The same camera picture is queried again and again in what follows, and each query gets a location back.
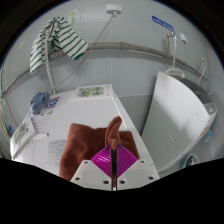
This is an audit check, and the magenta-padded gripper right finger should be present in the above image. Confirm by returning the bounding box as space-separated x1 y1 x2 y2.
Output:
114 145 161 192

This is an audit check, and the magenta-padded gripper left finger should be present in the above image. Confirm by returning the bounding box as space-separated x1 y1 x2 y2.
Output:
70 144 114 192

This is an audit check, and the brown towel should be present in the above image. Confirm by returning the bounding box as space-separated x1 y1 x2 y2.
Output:
58 115 141 183

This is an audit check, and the round teal plastic item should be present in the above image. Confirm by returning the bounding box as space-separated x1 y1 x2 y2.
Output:
184 153 201 168

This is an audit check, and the white washing machine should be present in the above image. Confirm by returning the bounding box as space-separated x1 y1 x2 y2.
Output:
141 70 218 173

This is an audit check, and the blue crumpled cloth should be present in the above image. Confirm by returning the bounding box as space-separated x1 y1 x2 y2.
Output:
30 91 51 116

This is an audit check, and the white upright pipe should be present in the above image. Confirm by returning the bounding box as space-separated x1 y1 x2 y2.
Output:
44 31 57 95

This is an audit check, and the metal water tap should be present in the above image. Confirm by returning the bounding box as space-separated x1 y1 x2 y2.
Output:
166 31 180 72

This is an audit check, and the green white striped cloth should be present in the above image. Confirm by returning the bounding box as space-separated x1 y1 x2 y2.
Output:
29 16 90 75

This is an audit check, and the grey power cable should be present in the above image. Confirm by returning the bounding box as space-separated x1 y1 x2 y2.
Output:
53 13 118 94

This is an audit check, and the grey wall pipe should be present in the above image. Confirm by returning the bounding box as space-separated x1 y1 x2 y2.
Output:
2 41 208 96

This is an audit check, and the small white wall box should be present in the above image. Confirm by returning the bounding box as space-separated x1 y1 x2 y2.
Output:
180 32 189 44

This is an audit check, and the blue wall sign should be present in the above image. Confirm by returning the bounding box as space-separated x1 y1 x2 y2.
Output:
151 15 175 32

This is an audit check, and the white wall socket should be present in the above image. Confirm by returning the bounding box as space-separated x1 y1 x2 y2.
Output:
105 3 123 16

